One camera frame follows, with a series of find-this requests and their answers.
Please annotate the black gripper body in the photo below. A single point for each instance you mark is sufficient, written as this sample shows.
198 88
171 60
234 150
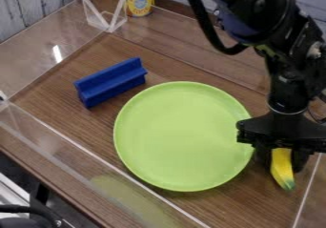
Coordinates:
282 131

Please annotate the green round plate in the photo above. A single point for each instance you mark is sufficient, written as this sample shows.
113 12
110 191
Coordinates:
175 136

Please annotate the blue plastic block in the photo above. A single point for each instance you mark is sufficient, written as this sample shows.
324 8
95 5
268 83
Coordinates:
107 83

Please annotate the clear acrylic corner bracket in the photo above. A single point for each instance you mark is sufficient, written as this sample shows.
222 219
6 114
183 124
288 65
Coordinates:
105 20

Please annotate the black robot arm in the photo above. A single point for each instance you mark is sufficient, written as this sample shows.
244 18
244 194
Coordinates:
286 38

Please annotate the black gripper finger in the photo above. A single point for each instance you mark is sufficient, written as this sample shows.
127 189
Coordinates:
264 157
300 158

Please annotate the clear acrylic enclosure wall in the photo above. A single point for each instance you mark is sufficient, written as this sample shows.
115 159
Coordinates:
109 196

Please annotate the yellow toy banana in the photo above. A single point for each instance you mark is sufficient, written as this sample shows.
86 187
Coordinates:
281 168

